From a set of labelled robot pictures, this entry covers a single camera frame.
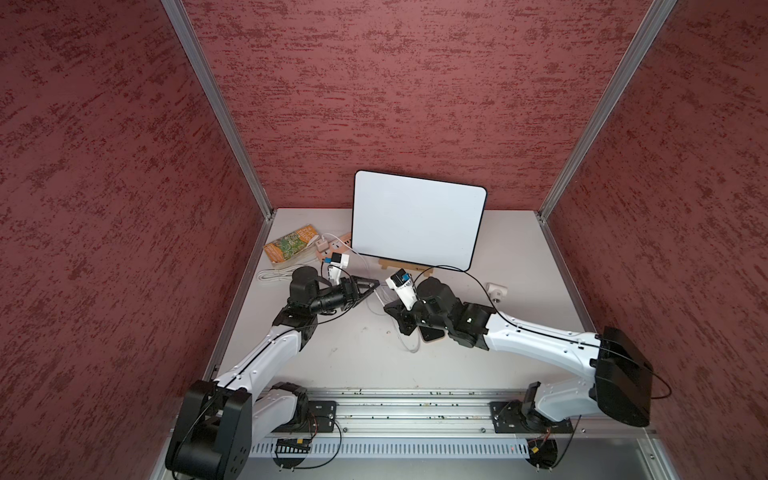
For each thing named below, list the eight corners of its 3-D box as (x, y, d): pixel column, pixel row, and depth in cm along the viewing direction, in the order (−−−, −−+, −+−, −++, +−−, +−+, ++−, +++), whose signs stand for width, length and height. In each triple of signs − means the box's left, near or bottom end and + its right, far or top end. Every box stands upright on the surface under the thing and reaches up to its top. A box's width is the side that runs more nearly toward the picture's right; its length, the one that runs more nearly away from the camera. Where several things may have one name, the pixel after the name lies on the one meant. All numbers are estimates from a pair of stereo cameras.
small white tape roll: (489, 302, 96) (491, 298, 95) (485, 286, 100) (487, 282, 99) (507, 302, 97) (510, 299, 95) (503, 286, 101) (505, 282, 99)
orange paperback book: (275, 267, 103) (273, 264, 101) (262, 251, 108) (261, 247, 106) (322, 239, 111) (321, 236, 110) (309, 225, 116) (308, 222, 114)
